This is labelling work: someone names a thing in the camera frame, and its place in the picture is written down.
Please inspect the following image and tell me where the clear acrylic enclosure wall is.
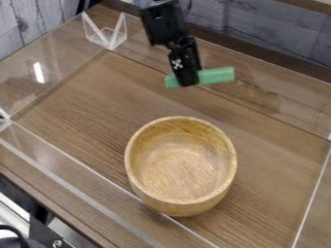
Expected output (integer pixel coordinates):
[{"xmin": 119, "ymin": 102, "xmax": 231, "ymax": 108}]
[{"xmin": 0, "ymin": 9, "xmax": 331, "ymax": 248}]

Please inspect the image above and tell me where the wooden oval bowl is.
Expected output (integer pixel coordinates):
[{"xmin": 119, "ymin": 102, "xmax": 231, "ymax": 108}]
[{"xmin": 124, "ymin": 116, "xmax": 238, "ymax": 217}]

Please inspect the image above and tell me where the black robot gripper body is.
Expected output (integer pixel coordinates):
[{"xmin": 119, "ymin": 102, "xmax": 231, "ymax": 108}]
[{"xmin": 142, "ymin": 0, "xmax": 187, "ymax": 48}]

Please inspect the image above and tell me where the clear acrylic corner bracket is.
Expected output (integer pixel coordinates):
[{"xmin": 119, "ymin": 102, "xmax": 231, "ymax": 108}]
[{"xmin": 82, "ymin": 12, "xmax": 127, "ymax": 50}]

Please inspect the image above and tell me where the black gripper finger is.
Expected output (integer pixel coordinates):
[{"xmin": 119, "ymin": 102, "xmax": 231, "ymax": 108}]
[{"xmin": 168, "ymin": 36, "xmax": 202, "ymax": 87}]

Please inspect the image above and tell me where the black cable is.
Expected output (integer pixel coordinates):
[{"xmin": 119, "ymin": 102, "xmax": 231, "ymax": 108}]
[{"xmin": 0, "ymin": 223, "xmax": 31, "ymax": 248}]

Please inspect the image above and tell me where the black metal bracket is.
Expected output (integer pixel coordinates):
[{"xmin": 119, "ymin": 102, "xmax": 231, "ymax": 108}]
[{"xmin": 27, "ymin": 216, "xmax": 82, "ymax": 248}]

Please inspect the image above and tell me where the green rectangular block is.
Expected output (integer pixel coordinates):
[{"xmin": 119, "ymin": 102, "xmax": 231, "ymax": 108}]
[{"xmin": 164, "ymin": 67, "xmax": 235, "ymax": 88}]

